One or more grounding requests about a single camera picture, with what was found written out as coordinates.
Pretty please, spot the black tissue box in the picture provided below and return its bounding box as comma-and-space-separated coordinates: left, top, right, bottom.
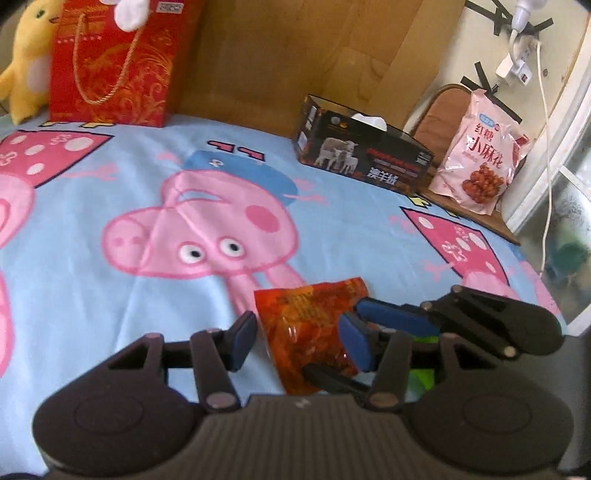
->
292, 94, 435, 195

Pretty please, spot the black tape cross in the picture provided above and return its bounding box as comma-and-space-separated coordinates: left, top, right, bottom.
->
461, 60, 523, 124
463, 0, 555, 37

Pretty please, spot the white plug adapter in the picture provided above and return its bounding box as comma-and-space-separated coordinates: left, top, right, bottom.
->
509, 0, 549, 34

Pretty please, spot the white power strip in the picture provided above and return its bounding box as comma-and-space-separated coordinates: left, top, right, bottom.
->
495, 36, 551, 88

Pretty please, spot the white power cable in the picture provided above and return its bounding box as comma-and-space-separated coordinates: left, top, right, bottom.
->
533, 41, 558, 278

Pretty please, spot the cartoon pig printed bedsheet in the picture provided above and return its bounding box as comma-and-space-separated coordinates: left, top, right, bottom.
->
0, 113, 570, 462

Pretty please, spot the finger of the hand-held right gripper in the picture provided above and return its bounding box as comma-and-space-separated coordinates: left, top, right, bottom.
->
304, 364, 373, 396
353, 285, 523, 359

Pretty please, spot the red gift bag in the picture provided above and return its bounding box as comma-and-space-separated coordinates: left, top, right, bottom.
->
48, 0, 205, 128

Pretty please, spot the brown cushioned chair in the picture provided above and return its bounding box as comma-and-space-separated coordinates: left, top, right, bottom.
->
403, 83, 522, 246

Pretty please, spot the bright green snack packet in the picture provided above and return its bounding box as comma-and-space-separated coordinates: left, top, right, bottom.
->
410, 368, 438, 394

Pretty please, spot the yellow duck plush toy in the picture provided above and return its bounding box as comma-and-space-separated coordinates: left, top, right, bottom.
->
0, 0, 64, 124

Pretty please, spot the white tissue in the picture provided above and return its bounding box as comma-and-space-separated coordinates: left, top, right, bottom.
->
350, 113, 389, 133

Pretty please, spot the wooden headboard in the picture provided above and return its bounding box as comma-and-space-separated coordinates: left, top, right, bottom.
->
174, 0, 468, 140

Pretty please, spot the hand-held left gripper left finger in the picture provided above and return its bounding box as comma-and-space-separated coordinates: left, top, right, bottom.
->
92, 311, 259, 414

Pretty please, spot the white window frame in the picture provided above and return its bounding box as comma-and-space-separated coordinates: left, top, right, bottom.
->
503, 0, 591, 335

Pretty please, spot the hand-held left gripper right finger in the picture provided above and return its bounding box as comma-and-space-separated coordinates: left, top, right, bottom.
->
338, 313, 509, 410

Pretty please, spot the orange-red snack packet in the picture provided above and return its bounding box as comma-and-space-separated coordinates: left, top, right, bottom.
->
253, 276, 371, 396

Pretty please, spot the pastel unicorn plush toy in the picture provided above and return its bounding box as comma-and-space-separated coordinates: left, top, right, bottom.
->
112, 0, 151, 31

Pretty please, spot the large pink snack bag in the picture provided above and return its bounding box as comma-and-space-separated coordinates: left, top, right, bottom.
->
428, 89, 533, 216

